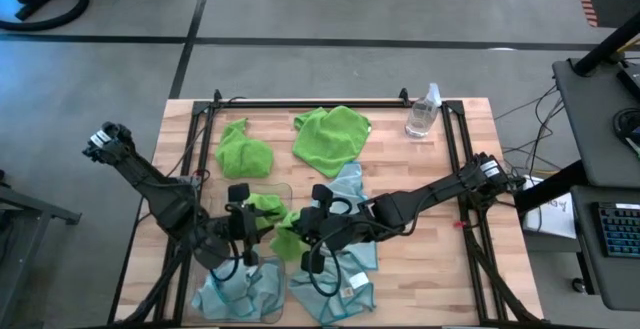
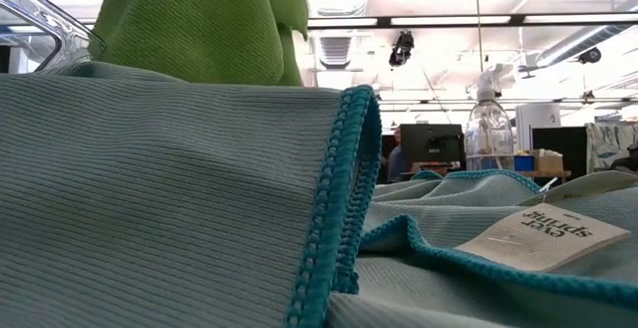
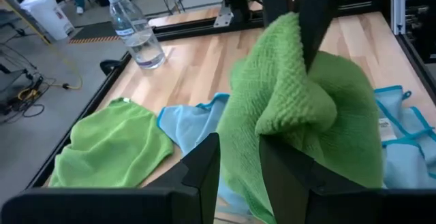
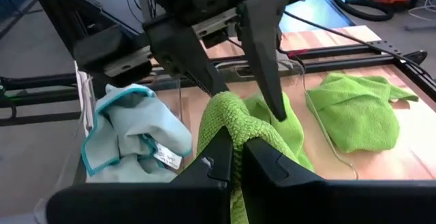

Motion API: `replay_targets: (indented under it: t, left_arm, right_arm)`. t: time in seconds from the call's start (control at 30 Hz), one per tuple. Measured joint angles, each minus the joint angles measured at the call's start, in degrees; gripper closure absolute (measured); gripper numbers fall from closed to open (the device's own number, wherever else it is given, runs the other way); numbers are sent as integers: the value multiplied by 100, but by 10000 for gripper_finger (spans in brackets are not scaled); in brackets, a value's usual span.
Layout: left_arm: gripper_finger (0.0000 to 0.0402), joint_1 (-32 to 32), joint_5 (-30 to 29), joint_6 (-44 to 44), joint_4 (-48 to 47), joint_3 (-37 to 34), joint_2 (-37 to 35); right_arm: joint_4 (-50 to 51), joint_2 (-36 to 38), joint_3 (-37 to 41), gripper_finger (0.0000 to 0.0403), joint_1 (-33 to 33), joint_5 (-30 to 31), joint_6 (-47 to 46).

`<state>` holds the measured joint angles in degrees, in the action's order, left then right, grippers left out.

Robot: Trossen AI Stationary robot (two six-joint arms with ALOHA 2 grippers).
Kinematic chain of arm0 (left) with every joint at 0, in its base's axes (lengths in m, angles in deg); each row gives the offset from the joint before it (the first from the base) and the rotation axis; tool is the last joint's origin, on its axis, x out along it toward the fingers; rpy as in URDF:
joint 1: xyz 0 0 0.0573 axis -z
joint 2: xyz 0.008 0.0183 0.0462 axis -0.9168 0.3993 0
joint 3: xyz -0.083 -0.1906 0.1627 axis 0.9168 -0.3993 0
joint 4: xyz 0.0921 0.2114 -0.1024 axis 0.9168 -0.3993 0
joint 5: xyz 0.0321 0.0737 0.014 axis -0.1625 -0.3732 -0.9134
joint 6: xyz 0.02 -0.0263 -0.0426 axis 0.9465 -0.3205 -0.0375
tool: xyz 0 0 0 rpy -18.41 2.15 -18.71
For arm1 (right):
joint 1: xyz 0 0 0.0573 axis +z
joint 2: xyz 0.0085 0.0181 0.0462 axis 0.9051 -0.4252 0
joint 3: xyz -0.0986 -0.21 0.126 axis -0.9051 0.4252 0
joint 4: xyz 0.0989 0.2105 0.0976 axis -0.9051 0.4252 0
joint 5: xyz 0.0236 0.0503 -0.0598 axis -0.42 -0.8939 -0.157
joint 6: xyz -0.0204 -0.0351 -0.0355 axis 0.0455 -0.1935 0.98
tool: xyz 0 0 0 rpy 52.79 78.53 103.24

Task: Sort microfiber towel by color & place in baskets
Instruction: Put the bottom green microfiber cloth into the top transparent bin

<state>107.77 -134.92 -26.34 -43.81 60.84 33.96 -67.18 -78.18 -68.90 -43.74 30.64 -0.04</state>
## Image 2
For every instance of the white cylindrical appliance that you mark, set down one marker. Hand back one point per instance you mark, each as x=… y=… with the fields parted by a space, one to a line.
x=536 y=123

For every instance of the cardboard box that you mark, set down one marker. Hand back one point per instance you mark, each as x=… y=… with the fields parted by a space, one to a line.
x=548 y=163

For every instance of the ever spring paper label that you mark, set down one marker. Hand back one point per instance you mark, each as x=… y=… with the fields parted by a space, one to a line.
x=538 y=238

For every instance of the blue storage bin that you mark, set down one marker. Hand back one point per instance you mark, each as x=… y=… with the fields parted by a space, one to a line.
x=523 y=163

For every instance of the person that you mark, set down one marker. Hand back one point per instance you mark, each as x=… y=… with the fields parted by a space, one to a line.
x=628 y=161
x=399 y=161

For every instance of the green microfiber towel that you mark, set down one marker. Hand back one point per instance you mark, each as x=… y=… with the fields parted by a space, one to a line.
x=199 y=24

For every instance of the silver ventilation duct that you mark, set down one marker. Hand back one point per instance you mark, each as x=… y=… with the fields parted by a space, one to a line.
x=573 y=46
x=335 y=51

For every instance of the clear spray bottle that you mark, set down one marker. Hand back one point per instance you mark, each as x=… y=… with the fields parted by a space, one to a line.
x=488 y=138

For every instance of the clear plastic basket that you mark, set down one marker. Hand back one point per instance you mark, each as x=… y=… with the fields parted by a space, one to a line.
x=85 y=49

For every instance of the black cabinet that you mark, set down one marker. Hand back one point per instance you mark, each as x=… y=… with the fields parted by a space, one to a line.
x=573 y=153

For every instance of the black ceiling spotlight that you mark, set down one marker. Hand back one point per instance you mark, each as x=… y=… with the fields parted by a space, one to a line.
x=590 y=55
x=401 y=51

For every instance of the black computer monitor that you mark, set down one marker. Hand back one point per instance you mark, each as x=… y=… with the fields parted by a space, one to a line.
x=433 y=143

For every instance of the black overhead light bar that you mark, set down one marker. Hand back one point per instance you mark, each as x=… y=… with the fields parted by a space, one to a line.
x=517 y=19

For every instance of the pale paper towel label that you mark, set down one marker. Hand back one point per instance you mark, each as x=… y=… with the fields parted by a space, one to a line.
x=598 y=188

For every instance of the patterned white cloth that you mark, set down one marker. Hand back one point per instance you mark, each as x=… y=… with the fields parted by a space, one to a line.
x=608 y=141

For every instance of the light blue microfiber towel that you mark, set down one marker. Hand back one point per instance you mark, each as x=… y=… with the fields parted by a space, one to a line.
x=433 y=298
x=488 y=186
x=149 y=193

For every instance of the wooden background table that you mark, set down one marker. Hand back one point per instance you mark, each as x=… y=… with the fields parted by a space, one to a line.
x=548 y=174

